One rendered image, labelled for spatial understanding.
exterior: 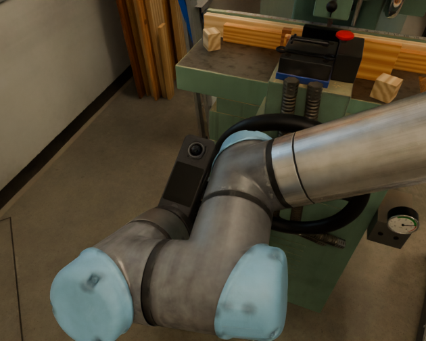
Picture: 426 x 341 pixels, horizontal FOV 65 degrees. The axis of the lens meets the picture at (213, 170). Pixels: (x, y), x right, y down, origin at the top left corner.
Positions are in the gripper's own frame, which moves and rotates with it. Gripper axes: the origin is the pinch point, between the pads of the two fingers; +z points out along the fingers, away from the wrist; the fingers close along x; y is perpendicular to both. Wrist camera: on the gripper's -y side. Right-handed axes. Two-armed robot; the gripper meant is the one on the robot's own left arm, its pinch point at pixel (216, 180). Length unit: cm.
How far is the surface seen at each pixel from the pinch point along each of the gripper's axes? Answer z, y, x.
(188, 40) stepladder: 96, -29, -49
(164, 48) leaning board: 140, -26, -83
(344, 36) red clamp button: 9.3, -27.4, 14.7
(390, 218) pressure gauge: 22.9, 5.2, 34.4
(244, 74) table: 18.3, -18.5, -3.0
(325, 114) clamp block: 7.9, -14.5, 15.1
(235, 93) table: 19.1, -14.2, -4.2
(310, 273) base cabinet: 49, 38, 25
